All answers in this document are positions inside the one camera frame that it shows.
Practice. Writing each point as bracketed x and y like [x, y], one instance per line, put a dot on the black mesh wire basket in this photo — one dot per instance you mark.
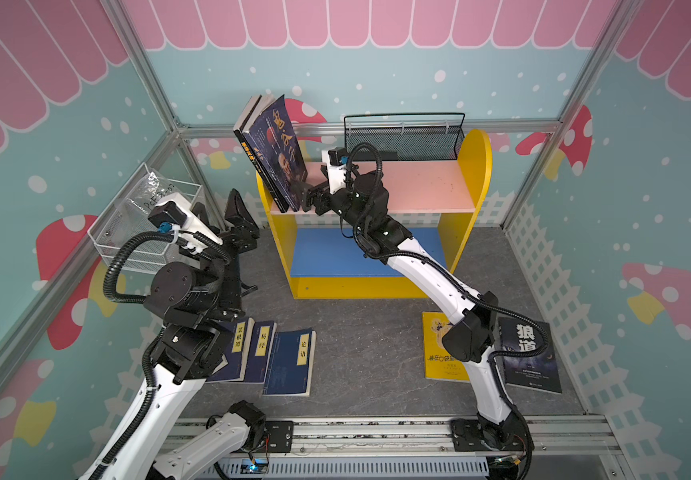
[422, 136]

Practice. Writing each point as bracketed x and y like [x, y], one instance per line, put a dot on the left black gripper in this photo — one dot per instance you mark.
[243, 236]

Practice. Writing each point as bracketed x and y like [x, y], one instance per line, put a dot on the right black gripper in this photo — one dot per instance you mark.
[319, 197]

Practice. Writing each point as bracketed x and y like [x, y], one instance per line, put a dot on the yellow cartoon boy book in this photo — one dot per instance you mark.
[439, 364]

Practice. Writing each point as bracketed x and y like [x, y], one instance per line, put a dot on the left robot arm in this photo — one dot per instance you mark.
[196, 300]

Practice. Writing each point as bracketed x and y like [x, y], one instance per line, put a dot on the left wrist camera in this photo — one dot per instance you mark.
[173, 214]

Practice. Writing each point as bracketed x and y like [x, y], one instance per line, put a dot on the yellow pink blue bookshelf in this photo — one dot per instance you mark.
[432, 204]

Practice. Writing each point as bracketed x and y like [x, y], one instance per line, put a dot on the black wolf book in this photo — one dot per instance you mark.
[532, 362]

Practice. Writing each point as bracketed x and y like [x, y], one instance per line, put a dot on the purple old man book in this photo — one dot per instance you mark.
[273, 136]

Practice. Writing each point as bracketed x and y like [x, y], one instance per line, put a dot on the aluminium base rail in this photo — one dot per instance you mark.
[564, 447]

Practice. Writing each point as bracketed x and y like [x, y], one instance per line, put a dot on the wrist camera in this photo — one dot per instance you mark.
[335, 169]
[173, 214]

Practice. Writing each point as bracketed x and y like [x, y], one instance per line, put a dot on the clear plastic bag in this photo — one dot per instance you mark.
[147, 192]

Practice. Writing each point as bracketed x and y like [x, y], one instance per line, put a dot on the navy book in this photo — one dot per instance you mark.
[291, 364]
[258, 360]
[233, 368]

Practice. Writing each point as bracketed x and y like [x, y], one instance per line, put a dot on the black Murphy's law book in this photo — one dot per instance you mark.
[241, 130]

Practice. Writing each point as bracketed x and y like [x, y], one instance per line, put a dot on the navy book rightmost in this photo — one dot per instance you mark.
[291, 364]

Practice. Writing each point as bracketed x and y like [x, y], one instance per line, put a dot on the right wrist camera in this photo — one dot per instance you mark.
[335, 169]

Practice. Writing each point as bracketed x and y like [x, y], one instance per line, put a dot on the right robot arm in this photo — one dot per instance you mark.
[472, 315]

